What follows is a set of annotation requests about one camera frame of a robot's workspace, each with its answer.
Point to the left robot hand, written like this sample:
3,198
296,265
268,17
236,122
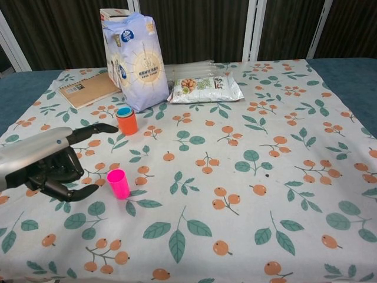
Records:
29,156

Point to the pink plastic cup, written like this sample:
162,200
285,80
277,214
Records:
118,187

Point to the light blue plastic cup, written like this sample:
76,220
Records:
125,111

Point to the teal table cover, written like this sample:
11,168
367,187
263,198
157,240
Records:
23,94

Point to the brown spiral notebook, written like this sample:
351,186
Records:
85,91

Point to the orange plastic cup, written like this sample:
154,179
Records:
126,126

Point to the lilac flour bag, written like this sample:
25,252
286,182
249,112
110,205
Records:
144,73

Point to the white red cardboard carton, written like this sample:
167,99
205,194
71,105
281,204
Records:
113,19

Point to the floral fruit print tablecloth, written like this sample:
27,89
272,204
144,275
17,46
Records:
206,132

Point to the clear air cushion packaging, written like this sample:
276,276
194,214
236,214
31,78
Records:
191,69

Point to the silver nut snack packet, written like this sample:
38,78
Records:
206,88

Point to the dark folding screen white frame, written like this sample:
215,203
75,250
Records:
191,29

